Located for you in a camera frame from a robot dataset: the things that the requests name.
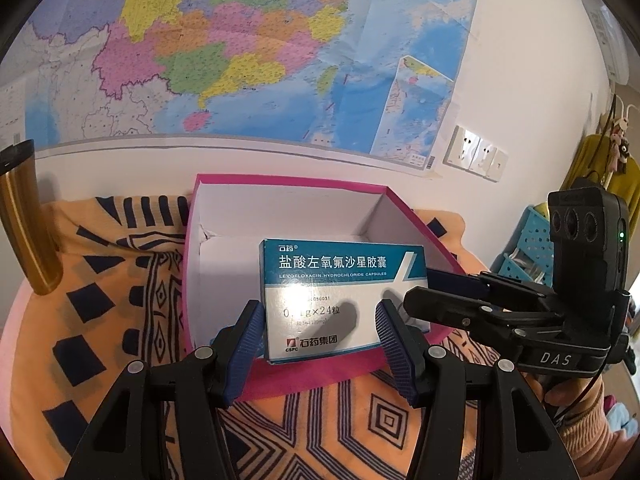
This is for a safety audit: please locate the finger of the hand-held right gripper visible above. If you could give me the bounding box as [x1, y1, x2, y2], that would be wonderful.
[427, 270, 553, 306]
[402, 287, 566, 346]

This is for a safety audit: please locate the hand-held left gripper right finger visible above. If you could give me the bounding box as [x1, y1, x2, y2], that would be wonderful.
[374, 299, 578, 480]

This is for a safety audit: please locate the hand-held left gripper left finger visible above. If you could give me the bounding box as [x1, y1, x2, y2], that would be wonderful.
[65, 299, 265, 480]

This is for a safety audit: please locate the pink cardboard box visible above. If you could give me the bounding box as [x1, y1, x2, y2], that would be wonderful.
[180, 173, 471, 401]

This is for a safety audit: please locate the teal white medicine box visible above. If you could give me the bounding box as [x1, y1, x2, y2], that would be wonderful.
[258, 238, 431, 365]

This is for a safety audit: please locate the person's right forearm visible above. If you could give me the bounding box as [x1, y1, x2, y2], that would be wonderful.
[555, 385, 640, 480]

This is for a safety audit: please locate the person's right hand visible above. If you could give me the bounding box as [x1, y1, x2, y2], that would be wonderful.
[525, 372, 603, 428]

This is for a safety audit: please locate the blue perforated plastic basket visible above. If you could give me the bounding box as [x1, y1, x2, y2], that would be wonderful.
[490, 206, 556, 288]

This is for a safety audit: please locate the yellow garment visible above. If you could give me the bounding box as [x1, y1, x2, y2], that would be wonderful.
[562, 132, 640, 221]

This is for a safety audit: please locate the small hanging plush toy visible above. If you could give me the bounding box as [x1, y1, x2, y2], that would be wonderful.
[607, 115, 632, 173]

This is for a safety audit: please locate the orange patterned blanket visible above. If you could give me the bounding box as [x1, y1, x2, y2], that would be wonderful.
[10, 195, 566, 480]

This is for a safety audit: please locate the light blue cloth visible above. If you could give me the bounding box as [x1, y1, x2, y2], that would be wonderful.
[602, 395, 640, 436]

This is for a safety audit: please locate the white air conditioner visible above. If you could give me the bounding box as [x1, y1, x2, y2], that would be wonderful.
[577, 0, 632, 86]

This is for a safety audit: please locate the gold metal tumbler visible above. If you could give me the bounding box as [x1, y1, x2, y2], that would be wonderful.
[0, 141, 62, 295]

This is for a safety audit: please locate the white wall socket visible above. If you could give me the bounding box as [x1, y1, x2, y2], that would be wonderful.
[487, 146, 510, 182]
[444, 125, 476, 168]
[470, 136, 496, 176]

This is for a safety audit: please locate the colourful wall map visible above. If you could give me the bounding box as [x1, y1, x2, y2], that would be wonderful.
[0, 0, 483, 178]

